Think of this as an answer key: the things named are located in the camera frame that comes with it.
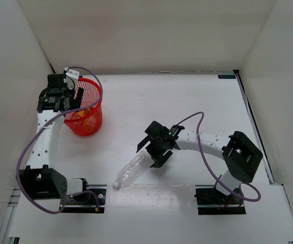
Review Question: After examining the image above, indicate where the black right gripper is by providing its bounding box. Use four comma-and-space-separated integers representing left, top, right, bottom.
137, 135, 172, 168

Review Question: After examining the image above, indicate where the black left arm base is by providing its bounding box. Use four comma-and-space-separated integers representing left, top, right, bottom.
61, 185, 107, 214

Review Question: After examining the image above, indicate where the orange juice bottle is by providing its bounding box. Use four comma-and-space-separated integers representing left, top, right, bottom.
71, 108, 91, 119

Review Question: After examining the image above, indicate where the purple camera cable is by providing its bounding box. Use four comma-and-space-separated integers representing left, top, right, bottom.
16, 66, 104, 214
175, 111, 261, 203

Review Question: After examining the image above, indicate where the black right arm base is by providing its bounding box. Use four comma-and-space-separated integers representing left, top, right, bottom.
194, 185, 246, 216

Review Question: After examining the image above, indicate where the aluminium table frame rail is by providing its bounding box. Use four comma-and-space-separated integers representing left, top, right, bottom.
0, 179, 21, 243

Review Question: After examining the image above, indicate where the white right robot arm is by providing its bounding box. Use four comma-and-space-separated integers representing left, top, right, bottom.
137, 121, 263, 203

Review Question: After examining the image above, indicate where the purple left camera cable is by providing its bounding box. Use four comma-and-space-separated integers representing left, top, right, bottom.
16, 66, 104, 214

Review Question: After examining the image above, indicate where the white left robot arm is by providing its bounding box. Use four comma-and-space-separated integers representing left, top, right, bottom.
19, 70, 91, 203

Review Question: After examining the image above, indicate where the red mesh plastic bin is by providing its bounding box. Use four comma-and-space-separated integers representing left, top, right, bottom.
64, 77, 103, 137

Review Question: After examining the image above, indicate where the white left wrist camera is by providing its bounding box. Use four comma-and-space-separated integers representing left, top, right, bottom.
64, 67, 80, 90

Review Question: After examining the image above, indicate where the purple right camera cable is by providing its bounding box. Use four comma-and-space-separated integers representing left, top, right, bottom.
175, 111, 261, 203

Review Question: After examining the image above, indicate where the clear plastic bottle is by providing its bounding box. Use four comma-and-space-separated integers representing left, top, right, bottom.
112, 150, 153, 189

